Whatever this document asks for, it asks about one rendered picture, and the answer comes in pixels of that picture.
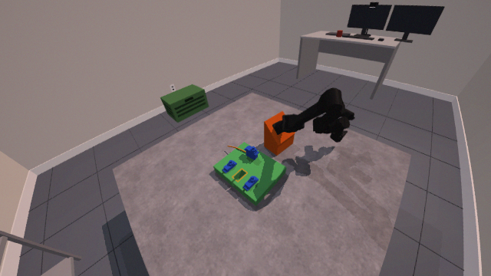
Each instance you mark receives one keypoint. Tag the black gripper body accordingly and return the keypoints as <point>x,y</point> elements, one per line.
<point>336,135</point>

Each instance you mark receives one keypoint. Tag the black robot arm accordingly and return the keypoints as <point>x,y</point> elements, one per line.
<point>330,103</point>

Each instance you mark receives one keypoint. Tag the blue micro servo with orange cable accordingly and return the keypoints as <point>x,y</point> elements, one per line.
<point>251,152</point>

